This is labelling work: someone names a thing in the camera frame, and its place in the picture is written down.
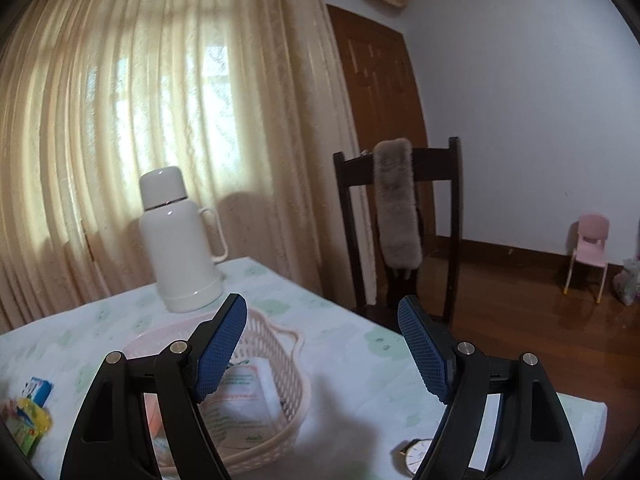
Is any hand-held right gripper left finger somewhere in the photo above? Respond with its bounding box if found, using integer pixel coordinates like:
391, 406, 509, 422
59, 292, 249, 480

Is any white translucent snack packet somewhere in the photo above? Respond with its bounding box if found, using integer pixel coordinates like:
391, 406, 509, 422
200, 357, 283, 448

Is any green snack packet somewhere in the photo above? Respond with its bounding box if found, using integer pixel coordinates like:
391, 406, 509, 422
7, 420, 43, 461

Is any yellow jelly cup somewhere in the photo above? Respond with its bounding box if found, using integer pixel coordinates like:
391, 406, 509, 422
5, 396, 53, 433

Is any clear plastic bag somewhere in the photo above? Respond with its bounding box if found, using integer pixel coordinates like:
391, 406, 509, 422
614, 256, 640, 306

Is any brown wooden door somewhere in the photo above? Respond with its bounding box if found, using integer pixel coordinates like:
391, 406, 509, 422
325, 4, 436, 311

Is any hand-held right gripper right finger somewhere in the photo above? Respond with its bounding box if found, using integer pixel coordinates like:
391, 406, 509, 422
396, 295, 585, 480

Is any white green printed tablecloth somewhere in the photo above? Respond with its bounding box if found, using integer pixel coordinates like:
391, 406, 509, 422
0, 256, 608, 480

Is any small pink chair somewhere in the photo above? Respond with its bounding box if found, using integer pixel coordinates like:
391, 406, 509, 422
564, 213, 612, 304

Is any wristwatch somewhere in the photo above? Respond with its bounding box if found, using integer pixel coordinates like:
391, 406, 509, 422
398, 437, 436, 476

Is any dark wooden chair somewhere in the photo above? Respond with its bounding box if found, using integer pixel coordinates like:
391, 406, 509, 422
333, 136, 463, 333

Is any orange beige snack packet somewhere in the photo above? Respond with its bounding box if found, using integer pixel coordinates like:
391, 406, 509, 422
142, 392, 166, 436

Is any beige curtain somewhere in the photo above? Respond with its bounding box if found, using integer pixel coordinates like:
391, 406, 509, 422
0, 0, 371, 333

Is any grey fuzzy cloth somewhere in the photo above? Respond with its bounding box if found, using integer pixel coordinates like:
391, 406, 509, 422
372, 137, 423, 281

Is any pink plastic basket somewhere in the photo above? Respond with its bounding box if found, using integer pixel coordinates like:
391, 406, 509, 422
120, 307, 312, 478

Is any white thermos jug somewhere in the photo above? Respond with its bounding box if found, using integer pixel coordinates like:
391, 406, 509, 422
137, 166, 229, 314

